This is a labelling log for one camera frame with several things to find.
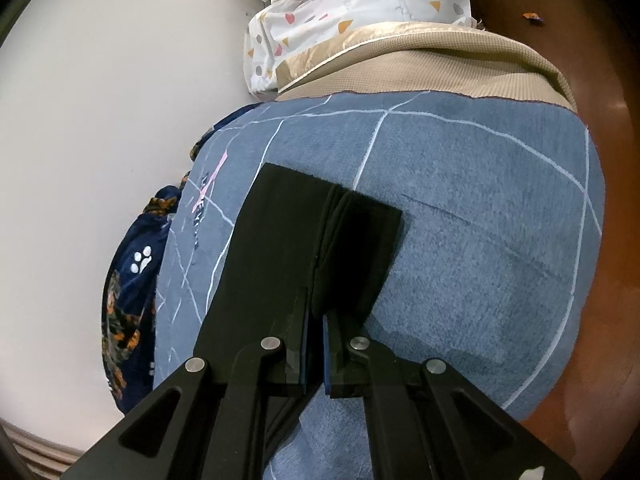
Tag blue checked bed sheet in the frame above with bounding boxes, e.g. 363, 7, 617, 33
152, 90, 608, 480

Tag beige mattress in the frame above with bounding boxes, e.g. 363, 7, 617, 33
276, 22, 577, 112

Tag beige striped curtain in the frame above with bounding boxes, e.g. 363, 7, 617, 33
1, 420, 82, 479

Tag white patterned cloth pile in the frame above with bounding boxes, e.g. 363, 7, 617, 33
243, 0, 476, 96

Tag navy dog print blanket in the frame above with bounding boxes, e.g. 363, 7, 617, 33
100, 102, 264, 416

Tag black pants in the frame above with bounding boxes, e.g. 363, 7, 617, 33
192, 161, 406, 461

